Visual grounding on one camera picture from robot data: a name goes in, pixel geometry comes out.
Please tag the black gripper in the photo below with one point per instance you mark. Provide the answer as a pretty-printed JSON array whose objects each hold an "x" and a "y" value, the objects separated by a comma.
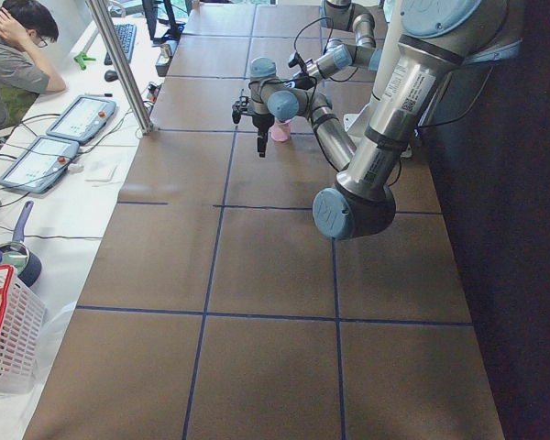
[{"x": 258, "y": 121}]

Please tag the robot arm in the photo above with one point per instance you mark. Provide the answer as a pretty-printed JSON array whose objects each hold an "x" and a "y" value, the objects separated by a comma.
[
  {"x": 362, "y": 53},
  {"x": 426, "y": 41}
]

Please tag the pink mesh pen holder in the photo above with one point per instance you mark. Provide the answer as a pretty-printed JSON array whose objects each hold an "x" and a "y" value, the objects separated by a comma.
[{"x": 281, "y": 131}]

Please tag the white pillar with base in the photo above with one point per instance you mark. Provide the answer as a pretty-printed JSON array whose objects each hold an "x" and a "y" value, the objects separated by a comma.
[{"x": 388, "y": 23}]

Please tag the white tissue paper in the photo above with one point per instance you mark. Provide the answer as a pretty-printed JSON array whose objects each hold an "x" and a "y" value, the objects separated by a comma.
[{"x": 100, "y": 172}]

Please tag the black computer mouse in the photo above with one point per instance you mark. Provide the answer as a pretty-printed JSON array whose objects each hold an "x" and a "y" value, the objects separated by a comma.
[{"x": 110, "y": 76}]

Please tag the black keyboard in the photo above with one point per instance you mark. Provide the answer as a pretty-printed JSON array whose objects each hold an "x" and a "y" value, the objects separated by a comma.
[{"x": 126, "y": 34}]

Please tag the black monitor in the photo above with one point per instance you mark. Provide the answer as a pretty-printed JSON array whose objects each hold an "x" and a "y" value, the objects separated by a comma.
[{"x": 161, "y": 21}]

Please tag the far teach pendant tablet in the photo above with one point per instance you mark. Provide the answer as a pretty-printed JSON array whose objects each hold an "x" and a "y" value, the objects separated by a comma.
[{"x": 83, "y": 119}]

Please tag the teach pendant tablet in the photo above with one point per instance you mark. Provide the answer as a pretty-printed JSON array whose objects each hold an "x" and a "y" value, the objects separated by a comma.
[
  {"x": 83, "y": 119},
  {"x": 41, "y": 165}
]

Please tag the green plastic clamp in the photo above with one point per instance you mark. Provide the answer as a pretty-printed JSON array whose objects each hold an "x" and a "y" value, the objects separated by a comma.
[{"x": 81, "y": 60}]

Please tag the near teach pendant tablet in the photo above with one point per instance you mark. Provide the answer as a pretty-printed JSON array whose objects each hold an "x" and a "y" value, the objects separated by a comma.
[{"x": 41, "y": 165}]

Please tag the seated person grey shirt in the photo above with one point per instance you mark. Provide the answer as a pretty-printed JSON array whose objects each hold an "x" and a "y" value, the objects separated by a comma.
[{"x": 26, "y": 27}]

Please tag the blue frying pan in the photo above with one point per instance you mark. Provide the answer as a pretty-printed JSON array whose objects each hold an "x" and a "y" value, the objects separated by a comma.
[{"x": 15, "y": 253}]

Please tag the red white plastic basket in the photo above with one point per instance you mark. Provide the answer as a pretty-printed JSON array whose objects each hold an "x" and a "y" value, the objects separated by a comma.
[{"x": 21, "y": 318}]

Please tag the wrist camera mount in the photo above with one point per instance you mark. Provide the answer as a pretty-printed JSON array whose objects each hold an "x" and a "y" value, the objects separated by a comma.
[
  {"x": 296, "y": 61},
  {"x": 240, "y": 108}
]

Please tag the aluminium frame post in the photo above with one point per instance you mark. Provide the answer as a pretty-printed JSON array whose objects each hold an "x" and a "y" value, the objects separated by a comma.
[{"x": 104, "y": 24}]

